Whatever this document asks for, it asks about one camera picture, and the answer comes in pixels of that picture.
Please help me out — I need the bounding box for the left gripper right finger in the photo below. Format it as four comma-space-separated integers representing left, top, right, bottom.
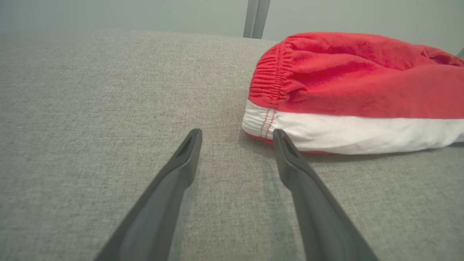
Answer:
272, 128, 380, 261

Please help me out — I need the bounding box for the grey fabric sofa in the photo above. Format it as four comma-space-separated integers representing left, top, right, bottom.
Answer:
0, 28, 464, 261

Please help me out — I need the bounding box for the grey partition frame post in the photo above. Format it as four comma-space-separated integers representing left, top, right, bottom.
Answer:
243, 0, 272, 40

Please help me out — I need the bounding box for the red jersey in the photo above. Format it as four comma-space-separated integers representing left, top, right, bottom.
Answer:
241, 32, 464, 156

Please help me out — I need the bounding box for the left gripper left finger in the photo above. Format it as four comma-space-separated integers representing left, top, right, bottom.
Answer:
95, 128, 203, 261

